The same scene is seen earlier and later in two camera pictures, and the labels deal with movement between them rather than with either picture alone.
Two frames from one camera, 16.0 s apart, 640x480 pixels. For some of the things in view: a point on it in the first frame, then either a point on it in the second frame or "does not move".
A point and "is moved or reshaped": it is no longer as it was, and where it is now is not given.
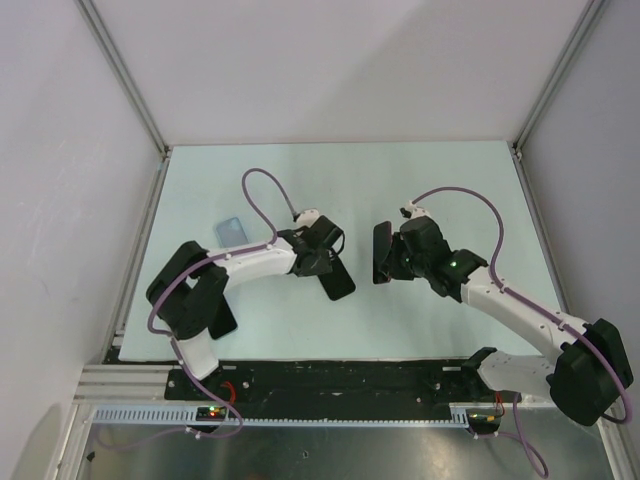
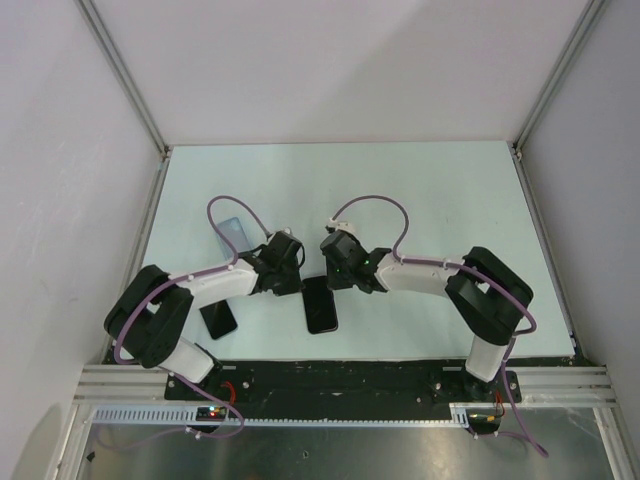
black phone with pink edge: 338,283 is moved or reshaped
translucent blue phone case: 230,232 does not move
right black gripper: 398,273 → 332,283
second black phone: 223,320 does not move
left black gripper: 321,268 → 293,286
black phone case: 382,259 → 320,305
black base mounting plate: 335,386 does not move
